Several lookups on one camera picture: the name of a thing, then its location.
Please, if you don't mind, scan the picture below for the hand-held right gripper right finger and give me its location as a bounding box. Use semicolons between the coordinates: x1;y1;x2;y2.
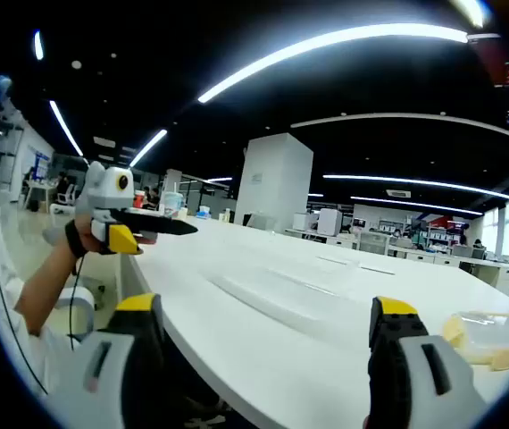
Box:
363;295;490;429

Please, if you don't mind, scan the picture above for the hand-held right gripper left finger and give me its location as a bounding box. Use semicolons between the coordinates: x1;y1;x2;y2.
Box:
44;292;179;429

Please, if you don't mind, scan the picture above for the clear lid with yellow latches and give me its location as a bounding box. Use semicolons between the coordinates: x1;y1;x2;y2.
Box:
441;310;509;372

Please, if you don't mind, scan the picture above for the person's left hand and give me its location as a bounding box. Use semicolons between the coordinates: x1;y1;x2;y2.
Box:
75;213;106;257

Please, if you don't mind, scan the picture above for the white office chair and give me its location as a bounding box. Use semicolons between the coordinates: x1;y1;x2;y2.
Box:
55;285;98;335

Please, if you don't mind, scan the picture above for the person in white shirt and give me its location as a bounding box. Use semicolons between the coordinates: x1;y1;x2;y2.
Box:
0;249;99;425

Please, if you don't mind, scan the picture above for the dark shoe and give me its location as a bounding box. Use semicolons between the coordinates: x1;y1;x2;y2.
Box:
178;395;229;428

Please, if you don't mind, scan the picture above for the white cabinet row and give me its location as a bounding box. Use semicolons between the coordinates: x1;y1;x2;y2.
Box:
284;226;509;287

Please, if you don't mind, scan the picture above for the large white column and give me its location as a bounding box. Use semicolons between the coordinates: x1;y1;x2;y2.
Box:
235;132;315;234

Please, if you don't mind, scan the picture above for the small white appliance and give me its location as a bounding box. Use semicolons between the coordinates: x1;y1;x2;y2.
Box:
291;212;313;232

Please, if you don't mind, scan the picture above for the tall white appliance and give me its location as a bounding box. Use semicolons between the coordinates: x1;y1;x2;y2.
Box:
318;207;344;237

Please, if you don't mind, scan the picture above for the long ceiling light strip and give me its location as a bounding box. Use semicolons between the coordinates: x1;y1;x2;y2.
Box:
196;23;470;105

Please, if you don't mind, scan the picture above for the black wrist strap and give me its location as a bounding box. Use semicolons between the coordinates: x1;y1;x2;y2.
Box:
63;218;89;259

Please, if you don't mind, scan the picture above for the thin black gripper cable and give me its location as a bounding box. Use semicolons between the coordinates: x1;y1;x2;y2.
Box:
67;254;85;352

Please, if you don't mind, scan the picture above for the blue wall board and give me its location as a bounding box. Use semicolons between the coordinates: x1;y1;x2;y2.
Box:
30;149;54;180

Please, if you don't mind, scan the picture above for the black device cable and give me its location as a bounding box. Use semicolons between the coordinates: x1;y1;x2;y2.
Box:
0;244;50;398

